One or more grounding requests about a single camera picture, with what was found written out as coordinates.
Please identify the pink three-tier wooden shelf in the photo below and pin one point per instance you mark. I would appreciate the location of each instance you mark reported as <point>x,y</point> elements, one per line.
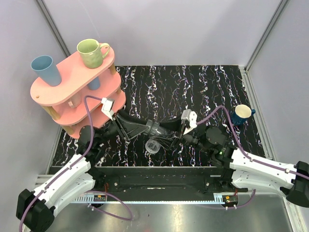
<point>75,77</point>

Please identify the pale pink mug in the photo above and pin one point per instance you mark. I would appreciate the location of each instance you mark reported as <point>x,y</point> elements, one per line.
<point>74,101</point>

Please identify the dark blue mug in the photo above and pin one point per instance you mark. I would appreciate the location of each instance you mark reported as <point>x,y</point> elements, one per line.
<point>241,114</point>

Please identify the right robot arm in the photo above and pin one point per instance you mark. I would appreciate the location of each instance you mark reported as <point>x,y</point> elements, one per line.
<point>244,170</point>

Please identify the clear elbow pipe fitting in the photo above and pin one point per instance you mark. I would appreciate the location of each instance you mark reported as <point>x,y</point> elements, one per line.
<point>153,146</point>

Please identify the black marble pattern mat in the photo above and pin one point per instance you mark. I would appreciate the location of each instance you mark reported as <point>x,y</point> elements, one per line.
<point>162,93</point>

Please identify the light blue plastic cup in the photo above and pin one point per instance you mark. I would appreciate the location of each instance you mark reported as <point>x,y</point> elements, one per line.
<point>46,69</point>

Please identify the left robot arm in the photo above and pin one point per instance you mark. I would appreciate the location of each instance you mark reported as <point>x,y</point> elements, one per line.
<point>38,208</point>

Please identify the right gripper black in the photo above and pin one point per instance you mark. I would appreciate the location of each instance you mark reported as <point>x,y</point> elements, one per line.
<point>175,125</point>

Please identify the green ceramic mug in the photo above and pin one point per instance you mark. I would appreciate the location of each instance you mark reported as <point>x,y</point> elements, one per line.
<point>92,52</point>

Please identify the small blue cup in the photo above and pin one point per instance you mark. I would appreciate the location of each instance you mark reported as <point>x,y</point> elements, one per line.
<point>94,84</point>

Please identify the white slotted cable duct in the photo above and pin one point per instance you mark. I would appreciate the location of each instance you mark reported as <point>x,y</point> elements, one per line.
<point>213,198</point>

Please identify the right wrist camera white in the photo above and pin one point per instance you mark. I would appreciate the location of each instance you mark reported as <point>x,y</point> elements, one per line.
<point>189,118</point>

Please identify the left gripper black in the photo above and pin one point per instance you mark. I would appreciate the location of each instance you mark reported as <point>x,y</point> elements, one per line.
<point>120,128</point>

